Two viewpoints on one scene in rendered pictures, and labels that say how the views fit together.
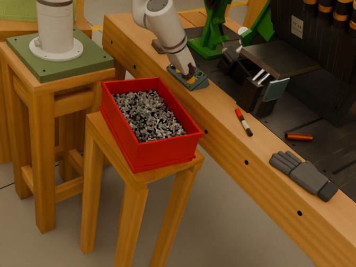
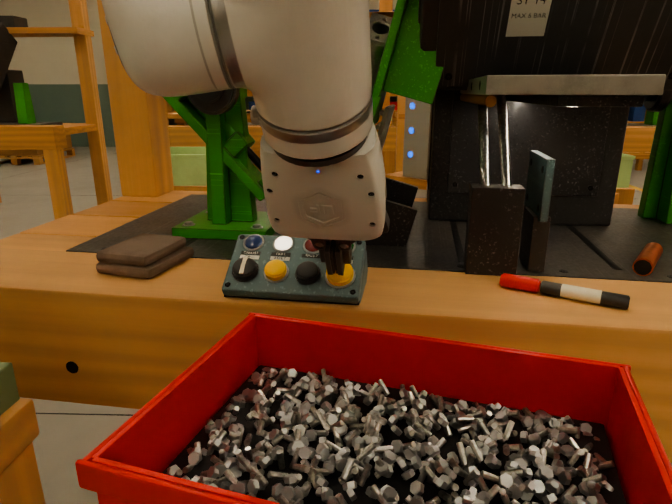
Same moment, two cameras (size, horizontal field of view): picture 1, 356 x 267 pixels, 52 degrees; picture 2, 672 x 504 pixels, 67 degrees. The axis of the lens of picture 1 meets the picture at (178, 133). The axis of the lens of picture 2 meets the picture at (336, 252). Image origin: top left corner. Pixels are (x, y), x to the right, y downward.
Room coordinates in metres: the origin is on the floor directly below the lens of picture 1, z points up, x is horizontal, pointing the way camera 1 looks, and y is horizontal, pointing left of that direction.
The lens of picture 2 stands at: (0.71, 0.30, 1.12)
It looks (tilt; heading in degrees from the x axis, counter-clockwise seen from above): 18 degrees down; 325
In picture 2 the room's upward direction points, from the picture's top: straight up
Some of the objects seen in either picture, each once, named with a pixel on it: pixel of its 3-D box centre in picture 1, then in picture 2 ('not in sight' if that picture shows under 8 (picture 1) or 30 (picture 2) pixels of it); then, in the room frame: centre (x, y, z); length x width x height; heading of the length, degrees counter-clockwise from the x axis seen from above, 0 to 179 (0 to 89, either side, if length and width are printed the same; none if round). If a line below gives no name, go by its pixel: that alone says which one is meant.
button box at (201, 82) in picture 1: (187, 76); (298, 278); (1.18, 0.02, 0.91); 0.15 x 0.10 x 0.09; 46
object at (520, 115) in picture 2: (338, 62); (517, 117); (1.29, -0.50, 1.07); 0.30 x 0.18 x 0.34; 46
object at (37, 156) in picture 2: not in sight; (32, 146); (10.78, -0.55, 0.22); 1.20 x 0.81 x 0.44; 146
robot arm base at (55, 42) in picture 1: (55, 25); not in sight; (1.18, 0.52, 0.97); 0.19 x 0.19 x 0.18
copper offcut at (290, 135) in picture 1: (298, 136); (648, 258); (0.99, -0.38, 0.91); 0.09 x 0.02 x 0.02; 107
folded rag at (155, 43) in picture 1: (166, 45); (146, 253); (1.36, 0.14, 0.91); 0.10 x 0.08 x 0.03; 127
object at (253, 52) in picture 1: (298, 55); (530, 91); (1.14, -0.31, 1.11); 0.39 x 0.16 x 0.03; 136
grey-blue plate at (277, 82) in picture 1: (272, 97); (535, 209); (1.09, -0.28, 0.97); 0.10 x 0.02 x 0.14; 136
